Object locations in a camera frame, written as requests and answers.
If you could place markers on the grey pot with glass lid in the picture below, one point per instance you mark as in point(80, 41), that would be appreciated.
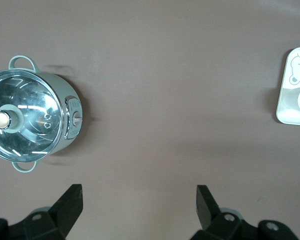
point(71, 120)

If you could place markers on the glass pot lid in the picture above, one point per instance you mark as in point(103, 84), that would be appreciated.
point(35, 100)

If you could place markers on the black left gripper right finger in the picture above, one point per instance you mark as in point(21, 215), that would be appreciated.
point(207, 212)

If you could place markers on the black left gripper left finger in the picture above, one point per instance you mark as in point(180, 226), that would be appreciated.
point(65, 212)

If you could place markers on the brown table mat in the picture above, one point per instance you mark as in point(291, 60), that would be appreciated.
point(165, 75)

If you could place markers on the cream bear print tray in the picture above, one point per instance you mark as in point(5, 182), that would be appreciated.
point(290, 72)

